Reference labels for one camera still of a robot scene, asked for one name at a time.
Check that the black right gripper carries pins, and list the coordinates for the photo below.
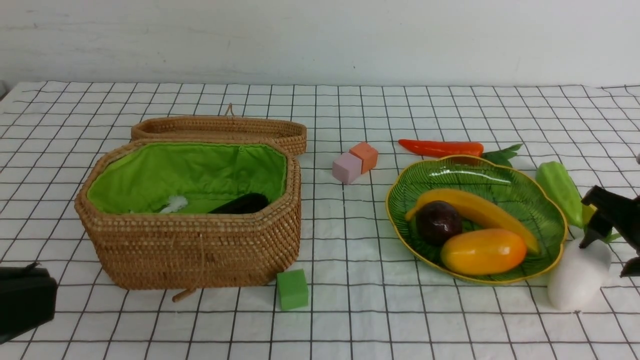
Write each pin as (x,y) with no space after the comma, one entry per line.
(614,212)

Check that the white radish with leaves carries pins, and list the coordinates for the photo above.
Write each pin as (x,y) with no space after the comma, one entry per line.
(579,275)

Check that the light green bitter gourd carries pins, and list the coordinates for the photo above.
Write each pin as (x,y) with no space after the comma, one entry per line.
(559,186)

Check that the orange yellow mango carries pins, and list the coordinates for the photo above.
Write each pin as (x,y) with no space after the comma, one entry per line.
(483,252)

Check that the orange carrot with leaves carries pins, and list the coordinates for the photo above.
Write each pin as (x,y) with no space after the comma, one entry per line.
(441,149)

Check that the yellow banana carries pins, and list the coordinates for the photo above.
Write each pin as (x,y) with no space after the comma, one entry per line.
(478,210)

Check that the dark purple mangosteen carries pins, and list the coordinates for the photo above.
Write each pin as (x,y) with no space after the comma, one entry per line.
(437,222)

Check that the purple eggplant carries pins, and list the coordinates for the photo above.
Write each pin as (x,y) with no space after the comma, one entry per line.
(248,203)

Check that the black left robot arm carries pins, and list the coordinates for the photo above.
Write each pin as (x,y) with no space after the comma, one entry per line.
(28,299)

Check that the yellow foam cube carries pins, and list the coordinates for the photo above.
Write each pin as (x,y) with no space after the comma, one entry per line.
(588,212)

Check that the green leaf-shaped glass plate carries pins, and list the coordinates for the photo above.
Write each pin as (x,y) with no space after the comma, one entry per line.
(513,191)

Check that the white checkered tablecloth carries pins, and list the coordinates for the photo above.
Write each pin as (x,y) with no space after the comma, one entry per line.
(369,298)

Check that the orange foam cube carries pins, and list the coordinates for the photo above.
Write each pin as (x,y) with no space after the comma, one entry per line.
(367,154)

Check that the pink foam cube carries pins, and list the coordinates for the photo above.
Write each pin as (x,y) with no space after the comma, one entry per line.
(347,168)

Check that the green foam cube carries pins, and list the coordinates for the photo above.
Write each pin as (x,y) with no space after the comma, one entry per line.
(293,290)

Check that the woven rattan basket lid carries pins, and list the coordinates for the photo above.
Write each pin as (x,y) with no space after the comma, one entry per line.
(290,135)

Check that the woven rattan basket green lining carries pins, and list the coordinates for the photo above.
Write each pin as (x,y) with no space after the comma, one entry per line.
(145,207)

